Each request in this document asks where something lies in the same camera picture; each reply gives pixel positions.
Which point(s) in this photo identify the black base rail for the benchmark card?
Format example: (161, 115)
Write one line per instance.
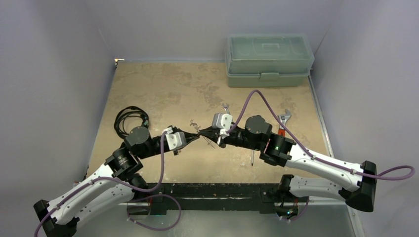
(260, 197)

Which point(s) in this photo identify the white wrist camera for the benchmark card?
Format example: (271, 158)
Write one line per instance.
(223, 123)
(173, 139)

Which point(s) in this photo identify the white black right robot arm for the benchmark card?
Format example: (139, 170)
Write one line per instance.
(352, 183)

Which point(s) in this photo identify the green translucent plastic toolbox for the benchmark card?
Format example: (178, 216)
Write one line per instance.
(267, 60)

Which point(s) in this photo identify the adjustable wrench red handle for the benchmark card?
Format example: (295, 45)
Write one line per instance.
(283, 118)

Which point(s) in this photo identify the small silver open-end wrench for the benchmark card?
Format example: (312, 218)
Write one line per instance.
(226, 107)

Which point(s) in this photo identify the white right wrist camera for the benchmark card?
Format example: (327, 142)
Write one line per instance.
(223, 123)

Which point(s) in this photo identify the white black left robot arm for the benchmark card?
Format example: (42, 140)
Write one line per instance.
(114, 182)

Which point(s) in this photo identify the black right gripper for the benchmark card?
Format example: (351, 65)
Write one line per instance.
(215, 133)

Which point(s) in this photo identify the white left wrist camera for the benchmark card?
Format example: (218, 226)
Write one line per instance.
(173, 139)

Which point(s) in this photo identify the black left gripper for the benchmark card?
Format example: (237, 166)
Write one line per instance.
(190, 136)

